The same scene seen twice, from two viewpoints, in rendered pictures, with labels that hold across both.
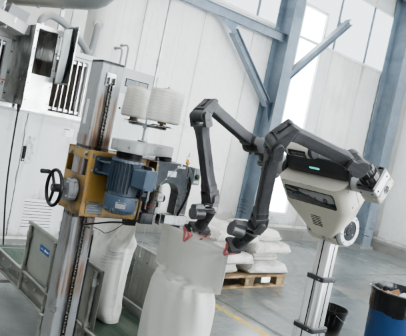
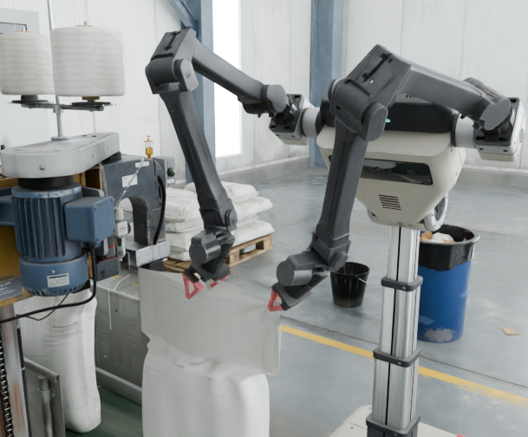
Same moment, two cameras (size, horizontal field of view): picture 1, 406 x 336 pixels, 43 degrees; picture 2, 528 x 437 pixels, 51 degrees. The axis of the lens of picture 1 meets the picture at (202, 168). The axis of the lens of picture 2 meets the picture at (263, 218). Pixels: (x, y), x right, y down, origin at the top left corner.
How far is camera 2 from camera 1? 1.01 m
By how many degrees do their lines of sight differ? 18
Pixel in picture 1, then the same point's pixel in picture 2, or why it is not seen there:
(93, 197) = not seen: outside the picture
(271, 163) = (356, 145)
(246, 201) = not seen: hidden behind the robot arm
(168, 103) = (94, 55)
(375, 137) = (320, 39)
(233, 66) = not seen: outside the picture
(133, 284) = (101, 342)
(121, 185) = (48, 241)
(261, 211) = (337, 231)
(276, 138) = (364, 91)
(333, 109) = (269, 13)
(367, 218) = not seen: hidden behind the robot
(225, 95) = (134, 20)
